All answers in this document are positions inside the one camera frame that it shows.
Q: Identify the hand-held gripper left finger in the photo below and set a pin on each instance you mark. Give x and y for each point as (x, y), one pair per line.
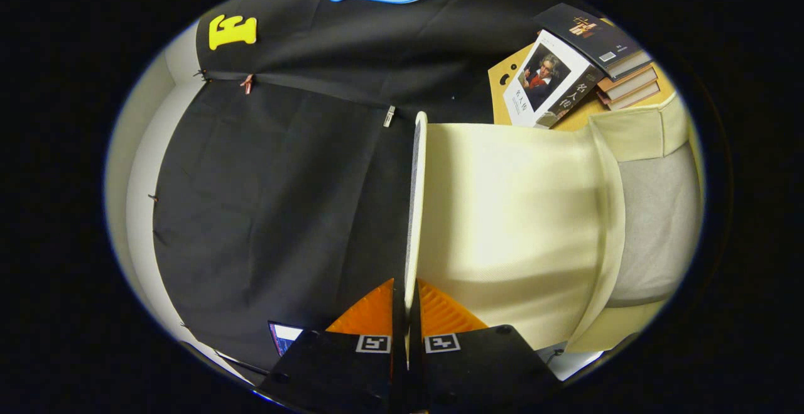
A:
(339, 370)

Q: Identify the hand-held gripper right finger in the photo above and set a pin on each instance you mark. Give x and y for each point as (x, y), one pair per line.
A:
(477, 370)

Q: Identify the grey fabric storage box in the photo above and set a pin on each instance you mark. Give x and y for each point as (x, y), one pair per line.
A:
(502, 213)

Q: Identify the lit screen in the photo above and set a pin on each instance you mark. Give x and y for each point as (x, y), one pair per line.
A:
(284, 338)

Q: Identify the black backdrop cloth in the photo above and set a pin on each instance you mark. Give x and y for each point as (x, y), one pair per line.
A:
(282, 200)

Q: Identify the silver cloth clip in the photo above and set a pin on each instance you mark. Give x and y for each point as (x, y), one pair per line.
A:
(389, 115)

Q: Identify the white portrait cover book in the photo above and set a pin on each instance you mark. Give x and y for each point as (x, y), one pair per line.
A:
(546, 78)

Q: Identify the copper cloth clip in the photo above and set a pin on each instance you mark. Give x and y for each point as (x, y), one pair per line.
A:
(248, 83)

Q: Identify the brown cover book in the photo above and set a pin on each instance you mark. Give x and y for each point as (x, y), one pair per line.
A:
(631, 81)
(634, 95)

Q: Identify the dark blue cover book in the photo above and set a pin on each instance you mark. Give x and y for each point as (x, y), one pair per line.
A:
(590, 34)

